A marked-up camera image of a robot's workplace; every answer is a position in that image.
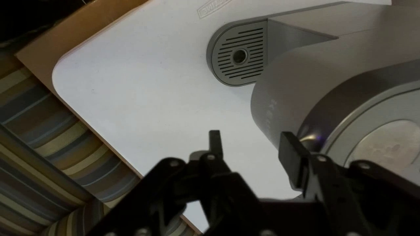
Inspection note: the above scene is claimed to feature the white plastic board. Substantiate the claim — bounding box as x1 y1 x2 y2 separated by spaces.
52 0 395 233

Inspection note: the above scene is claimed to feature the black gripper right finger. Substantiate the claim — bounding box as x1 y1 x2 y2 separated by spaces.
262 131 420 236

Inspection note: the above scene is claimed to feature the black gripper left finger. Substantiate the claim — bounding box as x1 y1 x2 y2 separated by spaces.
87 130 264 236

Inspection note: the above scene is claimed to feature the grey coffee machine body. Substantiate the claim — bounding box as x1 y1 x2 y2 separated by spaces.
206 0 420 152

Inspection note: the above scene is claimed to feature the wooden table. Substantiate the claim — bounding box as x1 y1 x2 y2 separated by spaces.
15 0 203 233

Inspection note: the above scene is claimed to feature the grey coffee machine lid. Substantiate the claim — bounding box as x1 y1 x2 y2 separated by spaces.
297 58 420 185

